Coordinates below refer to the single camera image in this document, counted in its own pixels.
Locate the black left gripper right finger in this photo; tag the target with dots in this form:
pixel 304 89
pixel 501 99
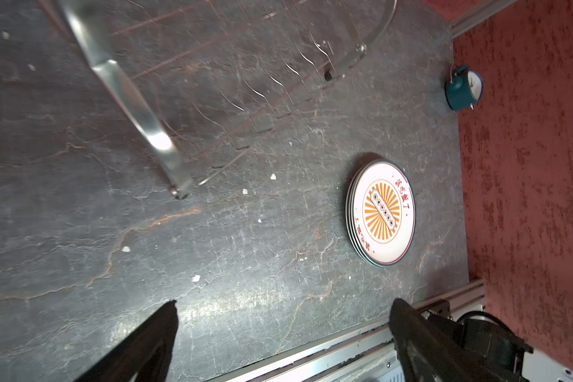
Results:
pixel 427 354

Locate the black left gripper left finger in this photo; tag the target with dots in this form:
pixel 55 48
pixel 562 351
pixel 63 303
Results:
pixel 144 355

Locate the stainless steel dish rack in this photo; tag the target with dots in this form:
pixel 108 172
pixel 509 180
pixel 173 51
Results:
pixel 206 81

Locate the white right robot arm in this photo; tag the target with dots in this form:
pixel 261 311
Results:
pixel 487 341

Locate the green white alarm clock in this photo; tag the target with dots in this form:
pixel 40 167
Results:
pixel 464 89

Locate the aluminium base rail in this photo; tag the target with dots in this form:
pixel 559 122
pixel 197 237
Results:
pixel 367 352

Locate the aluminium corner post right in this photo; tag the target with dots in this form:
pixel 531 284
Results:
pixel 477 15

